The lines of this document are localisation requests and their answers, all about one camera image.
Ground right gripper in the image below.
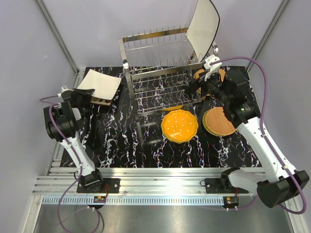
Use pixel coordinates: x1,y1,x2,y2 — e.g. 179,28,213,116
183,68,231,105

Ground white black-rimmed square plate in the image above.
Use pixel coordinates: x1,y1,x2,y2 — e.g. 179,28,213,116
77,69,121,100

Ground cream floral square plate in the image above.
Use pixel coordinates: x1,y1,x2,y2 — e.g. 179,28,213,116
91,83,120,106

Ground orange rounded-square wicker plate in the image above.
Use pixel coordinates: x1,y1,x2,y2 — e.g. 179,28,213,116
194,69,225,97

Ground round brown wicker plate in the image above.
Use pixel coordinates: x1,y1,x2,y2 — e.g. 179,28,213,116
205,108,237,136

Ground orange ceramic plate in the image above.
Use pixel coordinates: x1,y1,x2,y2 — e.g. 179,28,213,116
161,109,199,137

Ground black rimmed square plate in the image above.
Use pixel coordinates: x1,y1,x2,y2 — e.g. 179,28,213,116
186,0,220,61

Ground green ceramic plate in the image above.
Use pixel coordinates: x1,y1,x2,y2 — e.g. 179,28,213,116
165,134,194,144

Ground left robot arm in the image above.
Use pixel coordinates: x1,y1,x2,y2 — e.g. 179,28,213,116
43,87,104,193

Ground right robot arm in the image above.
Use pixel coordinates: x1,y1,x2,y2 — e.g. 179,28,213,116
185,70,310,214

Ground stainless steel dish rack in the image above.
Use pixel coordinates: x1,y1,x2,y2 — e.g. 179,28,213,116
118,26,204,121

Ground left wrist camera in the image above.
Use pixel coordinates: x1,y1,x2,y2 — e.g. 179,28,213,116
57,85,73,101

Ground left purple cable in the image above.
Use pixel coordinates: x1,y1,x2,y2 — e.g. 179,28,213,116
39,96,102,233

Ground purple cable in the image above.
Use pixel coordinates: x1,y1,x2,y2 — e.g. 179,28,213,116
210,56,308,215
39,96,102,233

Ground aluminium mounting rail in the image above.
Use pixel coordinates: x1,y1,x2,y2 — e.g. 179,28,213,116
33,166,296,195

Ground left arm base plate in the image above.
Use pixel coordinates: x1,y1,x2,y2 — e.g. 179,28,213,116
76,178,121,194

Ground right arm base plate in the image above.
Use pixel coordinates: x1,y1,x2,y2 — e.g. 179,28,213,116
204,178,226,194

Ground slotted cable duct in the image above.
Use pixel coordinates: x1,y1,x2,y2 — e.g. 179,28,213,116
43,195,224,206

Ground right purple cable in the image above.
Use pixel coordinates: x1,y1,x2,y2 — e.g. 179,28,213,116
210,56,308,215

